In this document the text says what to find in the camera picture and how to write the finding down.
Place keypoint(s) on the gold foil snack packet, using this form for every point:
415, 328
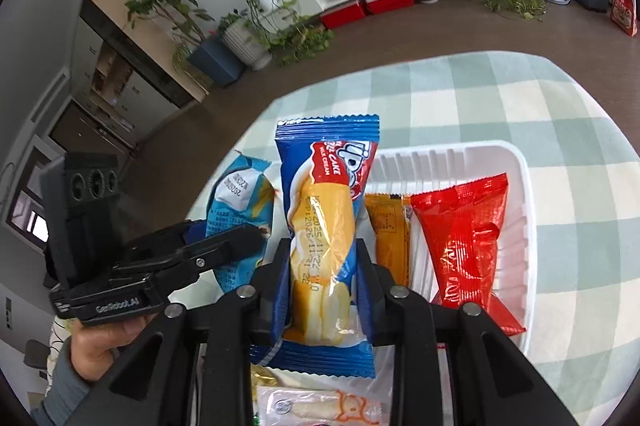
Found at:
262, 376

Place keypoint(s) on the person's left forearm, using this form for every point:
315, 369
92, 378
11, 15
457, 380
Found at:
65, 391

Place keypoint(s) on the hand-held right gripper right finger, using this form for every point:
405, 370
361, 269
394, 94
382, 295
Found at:
372, 306

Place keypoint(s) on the orange snack packet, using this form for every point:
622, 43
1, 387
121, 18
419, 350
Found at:
390, 236

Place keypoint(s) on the red paper bag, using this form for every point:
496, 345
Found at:
624, 14

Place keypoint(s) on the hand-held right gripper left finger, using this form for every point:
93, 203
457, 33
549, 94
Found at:
272, 296

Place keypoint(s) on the red snack packet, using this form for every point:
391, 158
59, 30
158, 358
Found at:
465, 246

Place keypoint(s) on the clear pink snack packet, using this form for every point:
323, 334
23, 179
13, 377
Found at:
310, 408

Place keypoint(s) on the light blue snack packet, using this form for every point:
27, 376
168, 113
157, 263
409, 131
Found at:
235, 201

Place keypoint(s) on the wooden wall cabinet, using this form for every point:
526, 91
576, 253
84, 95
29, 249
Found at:
115, 76

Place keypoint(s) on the person's left hand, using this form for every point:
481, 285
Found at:
100, 346

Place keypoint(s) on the white plastic tray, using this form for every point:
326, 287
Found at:
515, 216

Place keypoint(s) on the leafy tree in blue pot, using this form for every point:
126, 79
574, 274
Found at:
215, 61

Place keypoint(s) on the plant in white ribbed pot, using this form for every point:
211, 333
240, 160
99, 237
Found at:
245, 44

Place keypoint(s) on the blue cake roll packet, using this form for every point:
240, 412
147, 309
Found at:
325, 206

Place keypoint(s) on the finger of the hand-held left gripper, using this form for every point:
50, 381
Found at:
170, 238
220, 251

